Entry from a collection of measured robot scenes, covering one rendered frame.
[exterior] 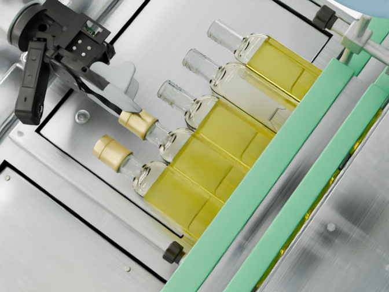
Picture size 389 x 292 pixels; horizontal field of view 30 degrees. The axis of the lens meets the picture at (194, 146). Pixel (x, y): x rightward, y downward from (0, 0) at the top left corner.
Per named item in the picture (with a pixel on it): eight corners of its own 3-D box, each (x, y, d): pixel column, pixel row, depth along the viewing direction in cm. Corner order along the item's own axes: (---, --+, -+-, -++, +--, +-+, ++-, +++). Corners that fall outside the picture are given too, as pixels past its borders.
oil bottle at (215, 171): (305, 219, 98) (178, 130, 102) (312, 211, 92) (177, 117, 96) (282, 253, 96) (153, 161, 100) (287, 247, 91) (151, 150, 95)
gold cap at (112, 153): (134, 156, 99) (108, 138, 100) (132, 148, 96) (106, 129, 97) (117, 176, 98) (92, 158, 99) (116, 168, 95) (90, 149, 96)
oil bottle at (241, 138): (329, 186, 99) (202, 98, 103) (337, 175, 94) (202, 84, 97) (306, 218, 98) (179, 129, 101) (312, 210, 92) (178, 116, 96)
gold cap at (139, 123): (159, 124, 101) (134, 106, 101) (158, 116, 97) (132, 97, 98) (143, 143, 100) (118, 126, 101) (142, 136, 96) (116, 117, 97)
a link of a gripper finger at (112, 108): (163, 96, 102) (111, 57, 102) (138, 128, 101) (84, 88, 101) (161, 102, 105) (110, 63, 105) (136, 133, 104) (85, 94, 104)
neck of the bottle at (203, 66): (221, 71, 102) (194, 53, 103) (221, 62, 99) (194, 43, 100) (208, 87, 102) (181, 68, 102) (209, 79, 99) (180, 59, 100)
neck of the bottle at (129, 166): (146, 167, 99) (118, 147, 99) (145, 161, 96) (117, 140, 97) (133, 184, 98) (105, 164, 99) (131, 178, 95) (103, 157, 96)
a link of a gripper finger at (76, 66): (107, 76, 95) (57, 46, 98) (99, 86, 94) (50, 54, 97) (115, 93, 99) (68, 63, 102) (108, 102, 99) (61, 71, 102)
